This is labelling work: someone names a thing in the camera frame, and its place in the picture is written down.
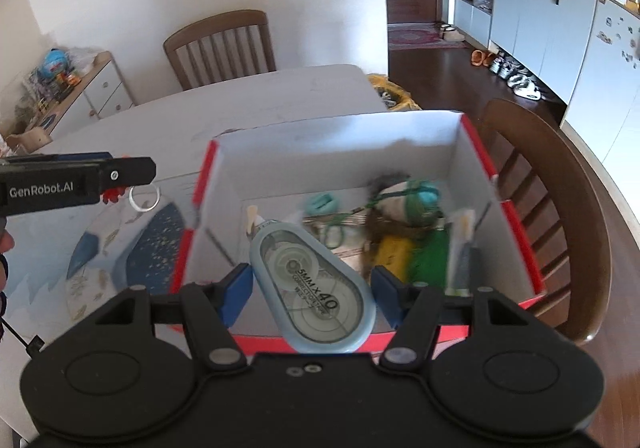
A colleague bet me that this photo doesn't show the large white wall cabinet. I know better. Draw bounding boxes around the large white wall cabinet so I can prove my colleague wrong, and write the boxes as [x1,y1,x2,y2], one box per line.
[452,0,640,179]

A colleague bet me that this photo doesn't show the slatted wooden chair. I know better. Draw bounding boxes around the slatted wooden chair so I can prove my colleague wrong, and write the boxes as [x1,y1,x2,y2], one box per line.
[163,9,277,91]

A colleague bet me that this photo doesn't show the light wooden stand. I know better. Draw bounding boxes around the light wooden stand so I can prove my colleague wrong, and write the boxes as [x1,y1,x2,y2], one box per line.
[5,125,54,155]

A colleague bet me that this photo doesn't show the blue globe toy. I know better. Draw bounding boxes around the blue globe toy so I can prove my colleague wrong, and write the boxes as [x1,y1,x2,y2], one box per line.
[42,49,69,79]

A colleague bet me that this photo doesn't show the white sideboard with wooden top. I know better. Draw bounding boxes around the white sideboard with wooden top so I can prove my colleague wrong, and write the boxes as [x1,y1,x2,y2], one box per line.
[0,51,136,139]

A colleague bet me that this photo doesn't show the grey and white packet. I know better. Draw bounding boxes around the grey and white packet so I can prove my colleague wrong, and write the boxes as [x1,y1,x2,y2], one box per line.
[447,208,477,297]

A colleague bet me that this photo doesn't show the person's left hand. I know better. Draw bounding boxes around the person's left hand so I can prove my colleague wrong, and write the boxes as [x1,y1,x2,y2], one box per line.
[0,228,15,295]

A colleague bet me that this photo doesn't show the small toys on sideboard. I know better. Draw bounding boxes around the small toys on sideboard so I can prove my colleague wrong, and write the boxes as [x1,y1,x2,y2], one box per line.
[27,72,84,105]

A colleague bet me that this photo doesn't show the clear plastic bag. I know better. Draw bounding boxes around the clear plastic bag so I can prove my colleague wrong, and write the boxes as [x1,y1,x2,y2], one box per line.
[67,47,99,75]

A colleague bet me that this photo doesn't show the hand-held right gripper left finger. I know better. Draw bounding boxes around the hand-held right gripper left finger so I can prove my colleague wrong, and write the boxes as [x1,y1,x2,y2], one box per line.
[97,264,254,370]

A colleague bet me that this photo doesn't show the row of shoes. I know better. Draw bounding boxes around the row of shoes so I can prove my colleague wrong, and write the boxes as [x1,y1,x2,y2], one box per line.
[487,53,544,102]

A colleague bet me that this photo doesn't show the red cardboard shoebox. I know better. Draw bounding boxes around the red cardboard shoebox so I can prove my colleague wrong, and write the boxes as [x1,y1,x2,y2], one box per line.
[170,110,546,354]

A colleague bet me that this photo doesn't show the thin black cable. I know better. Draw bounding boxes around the thin black cable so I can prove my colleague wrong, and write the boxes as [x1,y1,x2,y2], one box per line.
[0,318,44,360]

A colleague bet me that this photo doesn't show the brown bead bracelet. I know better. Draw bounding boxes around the brown bead bracelet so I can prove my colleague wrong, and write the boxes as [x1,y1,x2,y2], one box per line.
[367,215,437,242]

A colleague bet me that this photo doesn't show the yellow plastic bag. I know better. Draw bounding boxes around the yellow plastic bag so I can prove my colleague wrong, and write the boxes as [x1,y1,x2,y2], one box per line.
[367,73,424,112]

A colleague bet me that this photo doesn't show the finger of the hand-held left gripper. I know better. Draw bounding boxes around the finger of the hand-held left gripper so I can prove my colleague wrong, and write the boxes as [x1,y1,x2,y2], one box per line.
[0,153,114,164]
[99,156,157,195]

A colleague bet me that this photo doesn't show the silver metal ring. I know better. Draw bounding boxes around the silver metal ring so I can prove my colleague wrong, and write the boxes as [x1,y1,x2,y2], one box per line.
[128,186,160,212]

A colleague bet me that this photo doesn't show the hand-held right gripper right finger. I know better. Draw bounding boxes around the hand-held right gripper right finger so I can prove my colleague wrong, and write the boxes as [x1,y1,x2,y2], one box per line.
[372,265,523,371]

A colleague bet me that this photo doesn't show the small teal plastic object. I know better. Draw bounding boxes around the small teal plastic object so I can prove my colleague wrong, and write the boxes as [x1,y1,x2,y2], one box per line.
[305,193,339,217]

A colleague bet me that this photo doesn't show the curved-back wooden chair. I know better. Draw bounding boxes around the curved-back wooden chair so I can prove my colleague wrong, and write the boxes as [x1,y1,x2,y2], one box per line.
[479,98,614,346]

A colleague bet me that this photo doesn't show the red patterned rug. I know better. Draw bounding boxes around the red patterned rug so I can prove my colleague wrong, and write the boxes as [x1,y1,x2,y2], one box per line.
[388,24,469,52]

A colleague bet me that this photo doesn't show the small yellow box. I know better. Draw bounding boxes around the small yellow box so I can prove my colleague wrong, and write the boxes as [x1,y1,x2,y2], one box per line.
[372,235,414,287]

